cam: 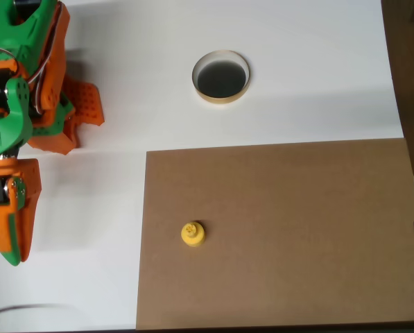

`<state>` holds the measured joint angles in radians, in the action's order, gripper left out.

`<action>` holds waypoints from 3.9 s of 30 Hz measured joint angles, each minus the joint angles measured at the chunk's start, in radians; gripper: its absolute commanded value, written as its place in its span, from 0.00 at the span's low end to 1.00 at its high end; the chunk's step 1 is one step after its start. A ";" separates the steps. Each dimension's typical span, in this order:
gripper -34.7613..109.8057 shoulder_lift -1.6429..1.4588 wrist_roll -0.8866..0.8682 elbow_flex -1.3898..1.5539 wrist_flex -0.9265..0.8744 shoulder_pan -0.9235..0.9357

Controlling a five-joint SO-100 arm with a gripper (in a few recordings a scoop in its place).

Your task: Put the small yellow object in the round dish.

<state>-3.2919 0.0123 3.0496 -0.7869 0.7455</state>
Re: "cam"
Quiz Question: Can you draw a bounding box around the small yellow plastic piece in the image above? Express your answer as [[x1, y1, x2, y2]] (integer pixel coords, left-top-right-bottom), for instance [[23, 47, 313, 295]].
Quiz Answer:
[[180, 221, 207, 248]]

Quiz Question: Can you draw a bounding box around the brown fibreboard panel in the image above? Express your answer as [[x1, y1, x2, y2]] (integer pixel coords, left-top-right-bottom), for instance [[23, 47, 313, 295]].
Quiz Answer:
[[136, 137, 414, 330]]

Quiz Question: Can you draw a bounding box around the white red arm cable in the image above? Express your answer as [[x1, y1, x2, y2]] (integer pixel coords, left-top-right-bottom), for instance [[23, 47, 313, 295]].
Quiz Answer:
[[28, 1, 62, 117]]

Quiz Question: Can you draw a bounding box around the white sheet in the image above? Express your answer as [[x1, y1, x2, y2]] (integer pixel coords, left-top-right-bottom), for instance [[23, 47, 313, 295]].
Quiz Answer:
[[0, 0, 414, 333]]

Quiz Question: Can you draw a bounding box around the round white-rimmed dark bowl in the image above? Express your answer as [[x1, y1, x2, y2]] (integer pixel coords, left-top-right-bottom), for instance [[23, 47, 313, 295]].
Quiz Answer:
[[191, 49, 252, 105]]

